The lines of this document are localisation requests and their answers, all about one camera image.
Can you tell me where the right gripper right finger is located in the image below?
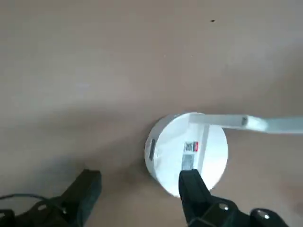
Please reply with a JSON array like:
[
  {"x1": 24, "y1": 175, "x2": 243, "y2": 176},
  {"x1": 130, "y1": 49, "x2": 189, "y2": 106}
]
[{"x1": 178, "y1": 168, "x2": 294, "y2": 227}]

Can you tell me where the thin wrist cable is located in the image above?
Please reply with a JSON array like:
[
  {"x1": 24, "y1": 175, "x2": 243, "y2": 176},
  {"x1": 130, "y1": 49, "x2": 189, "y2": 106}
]
[{"x1": 0, "y1": 193, "x2": 46, "y2": 202}]

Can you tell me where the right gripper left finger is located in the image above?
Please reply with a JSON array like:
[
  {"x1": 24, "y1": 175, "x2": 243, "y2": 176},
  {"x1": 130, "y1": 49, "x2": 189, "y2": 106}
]
[{"x1": 0, "y1": 169, "x2": 103, "y2": 227}]

